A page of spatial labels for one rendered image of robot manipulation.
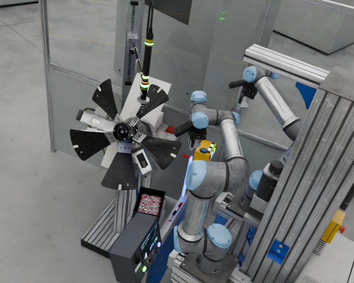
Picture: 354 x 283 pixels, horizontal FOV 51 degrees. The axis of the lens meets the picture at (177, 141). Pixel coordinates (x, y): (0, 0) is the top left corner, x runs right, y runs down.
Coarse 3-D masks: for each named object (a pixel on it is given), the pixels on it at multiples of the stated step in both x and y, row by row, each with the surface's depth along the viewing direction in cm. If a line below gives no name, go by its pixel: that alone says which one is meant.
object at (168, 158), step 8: (152, 136) 232; (144, 144) 225; (152, 144) 226; (160, 144) 227; (168, 144) 228; (176, 144) 229; (152, 152) 223; (160, 152) 223; (168, 152) 224; (176, 152) 225; (160, 160) 221; (168, 160) 222
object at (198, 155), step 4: (204, 140) 256; (204, 144) 252; (208, 144) 253; (200, 148) 248; (212, 148) 250; (196, 152) 245; (200, 152) 245; (196, 156) 247; (200, 156) 246; (204, 156) 244; (208, 156) 243; (208, 160) 248
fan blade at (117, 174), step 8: (120, 152) 228; (112, 160) 226; (120, 160) 228; (128, 160) 231; (112, 168) 226; (120, 168) 227; (128, 168) 230; (112, 176) 226; (120, 176) 227; (128, 176) 230; (104, 184) 224; (112, 184) 226; (120, 184) 227; (136, 184) 231
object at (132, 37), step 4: (132, 32) 256; (128, 36) 251; (132, 36) 252; (136, 36) 253; (128, 40) 250; (132, 40) 250; (136, 40) 251; (128, 44) 251; (132, 44) 252; (136, 44) 252
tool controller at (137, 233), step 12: (144, 216) 173; (132, 228) 167; (144, 228) 167; (156, 228) 172; (120, 240) 162; (132, 240) 161; (144, 240) 162; (156, 240) 174; (120, 252) 156; (132, 252) 155; (144, 252) 164; (156, 252) 176; (120, 264) 158; (132, 264) 155; (144, 264) 166; (120, 276) 163; (132, 276) 159
